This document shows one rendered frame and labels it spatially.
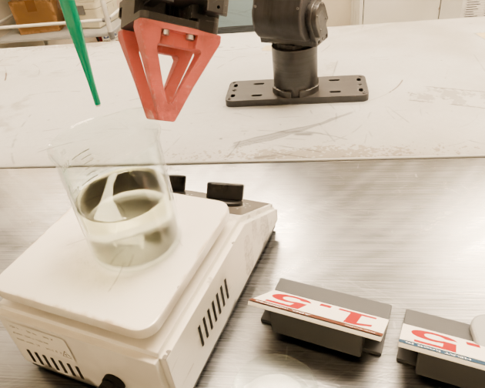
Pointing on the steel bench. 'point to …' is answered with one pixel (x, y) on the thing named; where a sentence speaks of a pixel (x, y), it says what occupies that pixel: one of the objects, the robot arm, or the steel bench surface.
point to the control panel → (233, 207)
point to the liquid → (69, 10)
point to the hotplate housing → (71, 328)
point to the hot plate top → (59, 293)
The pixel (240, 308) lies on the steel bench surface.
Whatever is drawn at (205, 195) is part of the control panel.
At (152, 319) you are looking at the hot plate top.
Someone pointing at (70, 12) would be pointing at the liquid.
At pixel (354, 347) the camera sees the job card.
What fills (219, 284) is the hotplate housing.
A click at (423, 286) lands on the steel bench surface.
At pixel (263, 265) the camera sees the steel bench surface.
